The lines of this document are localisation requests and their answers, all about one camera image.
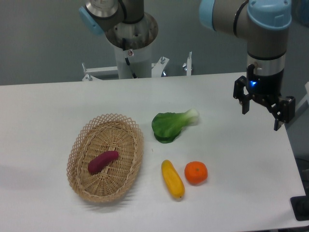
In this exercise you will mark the black device at table edge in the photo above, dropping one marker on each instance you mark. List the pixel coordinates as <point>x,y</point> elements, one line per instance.
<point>300,205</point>

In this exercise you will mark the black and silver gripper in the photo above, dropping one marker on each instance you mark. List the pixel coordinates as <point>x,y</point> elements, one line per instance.
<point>263,83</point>

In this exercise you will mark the yellow squash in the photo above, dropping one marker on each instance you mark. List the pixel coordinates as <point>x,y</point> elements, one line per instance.
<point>172,180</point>

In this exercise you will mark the orange tangerine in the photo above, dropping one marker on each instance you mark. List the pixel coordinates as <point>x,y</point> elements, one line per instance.
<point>195,172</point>

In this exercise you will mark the white metal mounting frame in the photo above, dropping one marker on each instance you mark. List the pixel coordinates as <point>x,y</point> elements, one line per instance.
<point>105,73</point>

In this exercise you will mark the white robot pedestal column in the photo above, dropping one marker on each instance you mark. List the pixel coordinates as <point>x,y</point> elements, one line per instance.
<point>134,63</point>

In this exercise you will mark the green bok choy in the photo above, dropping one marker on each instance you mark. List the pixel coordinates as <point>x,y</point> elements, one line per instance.
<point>168,126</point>

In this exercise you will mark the oval woven wicker basket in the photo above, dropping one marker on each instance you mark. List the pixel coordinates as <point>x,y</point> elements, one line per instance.
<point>111,132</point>

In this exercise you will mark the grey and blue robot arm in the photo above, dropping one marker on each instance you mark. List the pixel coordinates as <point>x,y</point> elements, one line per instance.
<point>264,24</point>

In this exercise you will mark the purple sweet potato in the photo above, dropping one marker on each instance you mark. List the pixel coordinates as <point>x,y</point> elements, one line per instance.
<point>97,164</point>

